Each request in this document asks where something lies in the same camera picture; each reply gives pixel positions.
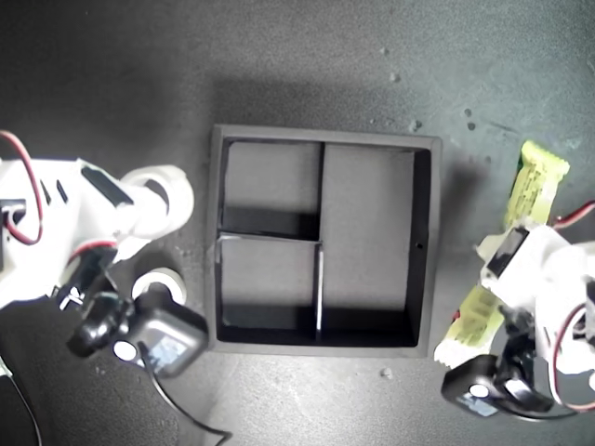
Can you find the large white tape roll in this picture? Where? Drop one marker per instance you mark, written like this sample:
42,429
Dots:
183,195

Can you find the white tape roll green core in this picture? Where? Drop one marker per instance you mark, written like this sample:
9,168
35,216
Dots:
174,281

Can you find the snack bar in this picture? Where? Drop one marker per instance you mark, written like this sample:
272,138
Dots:
534,186

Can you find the black compartment tray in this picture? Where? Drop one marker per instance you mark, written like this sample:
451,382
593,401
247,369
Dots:
367,223

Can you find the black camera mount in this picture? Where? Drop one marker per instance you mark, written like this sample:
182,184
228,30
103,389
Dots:
95,327
525,371

